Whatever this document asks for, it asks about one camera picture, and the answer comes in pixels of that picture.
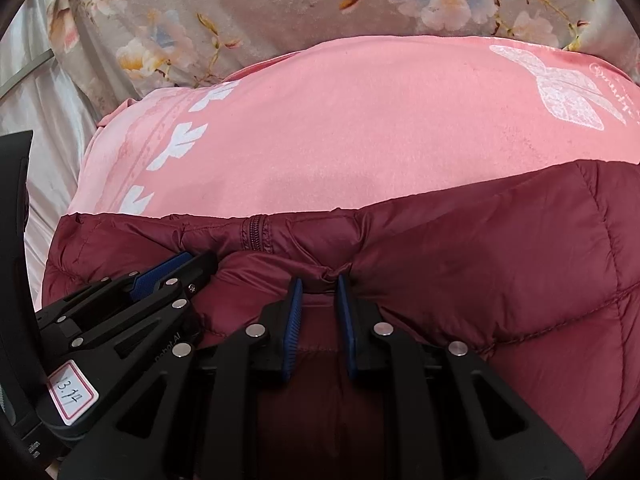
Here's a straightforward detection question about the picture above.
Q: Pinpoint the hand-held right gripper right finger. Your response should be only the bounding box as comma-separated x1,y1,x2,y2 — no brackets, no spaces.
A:
335,273,587,480

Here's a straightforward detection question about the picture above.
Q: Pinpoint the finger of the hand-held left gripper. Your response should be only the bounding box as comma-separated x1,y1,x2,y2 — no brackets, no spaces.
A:
42,251,219,377
37,251,196,320

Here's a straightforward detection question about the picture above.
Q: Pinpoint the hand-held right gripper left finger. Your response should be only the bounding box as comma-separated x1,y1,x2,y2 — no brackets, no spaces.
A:
60,277,306,480

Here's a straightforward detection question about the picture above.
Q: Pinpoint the maroon quilted puffer jacket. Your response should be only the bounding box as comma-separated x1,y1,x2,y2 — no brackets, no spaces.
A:
42,159,640,480

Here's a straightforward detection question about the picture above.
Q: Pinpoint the pink fleece blanket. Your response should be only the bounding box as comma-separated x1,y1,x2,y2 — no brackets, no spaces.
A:
67,35,640,221

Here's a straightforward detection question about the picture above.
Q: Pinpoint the white satin curtain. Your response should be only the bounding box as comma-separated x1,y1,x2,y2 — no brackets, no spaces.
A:
0,0,101,311

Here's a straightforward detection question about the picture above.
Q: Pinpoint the grey floral bed sheet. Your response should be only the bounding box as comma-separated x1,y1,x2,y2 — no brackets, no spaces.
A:
45,0,640,126

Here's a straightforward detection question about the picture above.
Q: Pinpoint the grey metal rail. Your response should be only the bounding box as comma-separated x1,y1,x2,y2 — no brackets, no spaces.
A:
0,50,54,98

